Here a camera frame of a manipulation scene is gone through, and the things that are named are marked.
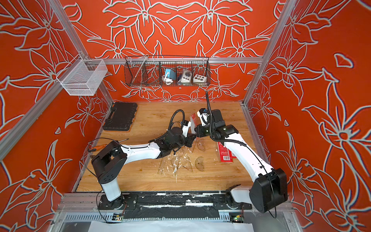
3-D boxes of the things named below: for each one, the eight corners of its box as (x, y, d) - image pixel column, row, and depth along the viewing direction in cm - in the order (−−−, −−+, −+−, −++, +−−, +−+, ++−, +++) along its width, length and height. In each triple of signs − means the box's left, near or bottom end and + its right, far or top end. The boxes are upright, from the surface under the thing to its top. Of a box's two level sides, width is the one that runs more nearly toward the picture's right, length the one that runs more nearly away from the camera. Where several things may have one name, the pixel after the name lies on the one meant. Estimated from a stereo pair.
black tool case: (105, 132, 102) (102, 128, 98) (116, 106, 119) (114, 102, 115) (130, 132, 102) (127, 128, 98) (137, 106, 119) (136, 101, 115)
